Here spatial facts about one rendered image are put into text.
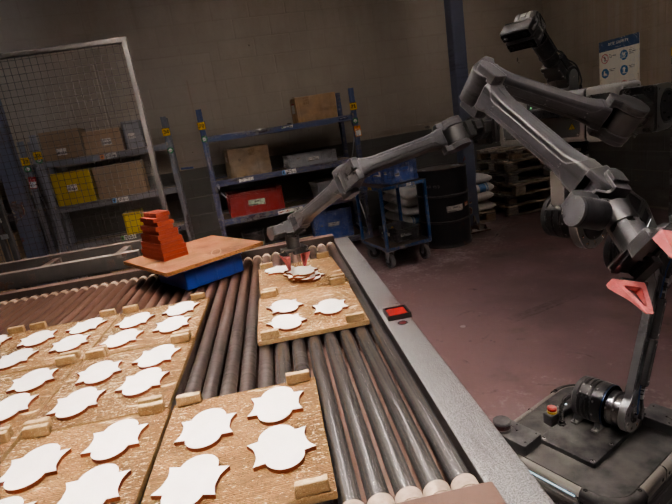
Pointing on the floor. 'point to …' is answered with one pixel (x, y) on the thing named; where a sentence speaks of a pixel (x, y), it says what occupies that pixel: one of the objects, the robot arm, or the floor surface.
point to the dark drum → (445, 205)
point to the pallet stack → (514, 178)
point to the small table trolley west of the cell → (399, 220)
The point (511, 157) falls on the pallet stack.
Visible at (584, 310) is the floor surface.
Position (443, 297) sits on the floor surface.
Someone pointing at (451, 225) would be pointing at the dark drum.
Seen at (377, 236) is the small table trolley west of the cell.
